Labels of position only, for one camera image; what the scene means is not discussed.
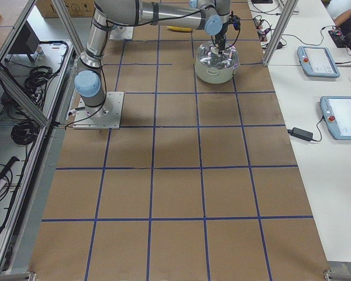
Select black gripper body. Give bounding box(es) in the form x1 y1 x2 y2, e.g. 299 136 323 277
212 17 230 43

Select glass pot lid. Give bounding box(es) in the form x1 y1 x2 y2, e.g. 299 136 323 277
196 42 239 70

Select pale green cooking pot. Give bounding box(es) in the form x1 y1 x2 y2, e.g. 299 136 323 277
195 58 239 84

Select yellow corn cob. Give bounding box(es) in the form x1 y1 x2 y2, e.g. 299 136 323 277
167 26 192 32

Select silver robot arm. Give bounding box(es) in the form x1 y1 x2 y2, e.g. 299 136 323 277
74 1 236 126

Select small circuit boards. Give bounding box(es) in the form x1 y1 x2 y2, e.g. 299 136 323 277
253 16 271 42

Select far blue teach pendant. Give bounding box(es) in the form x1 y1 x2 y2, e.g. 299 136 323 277
297 46 340 78

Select blue teach pendant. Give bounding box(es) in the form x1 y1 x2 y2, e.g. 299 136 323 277
320 96 351 141
297 46 340 78

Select black power adapter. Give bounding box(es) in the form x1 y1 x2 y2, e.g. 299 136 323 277
288 127 313 142

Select near blue teach pendant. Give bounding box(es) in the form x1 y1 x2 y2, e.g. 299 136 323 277
320 96 351 141

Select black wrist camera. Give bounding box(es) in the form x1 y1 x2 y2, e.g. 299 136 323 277
229 15 241 30

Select aluminium frame post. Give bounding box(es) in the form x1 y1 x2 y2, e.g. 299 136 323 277
262 0 298 66

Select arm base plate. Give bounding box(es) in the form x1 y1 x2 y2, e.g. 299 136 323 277
109 26 134 41
72 92 125 129

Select coiled black cables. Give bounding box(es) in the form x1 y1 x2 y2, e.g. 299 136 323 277
11 119 39 146

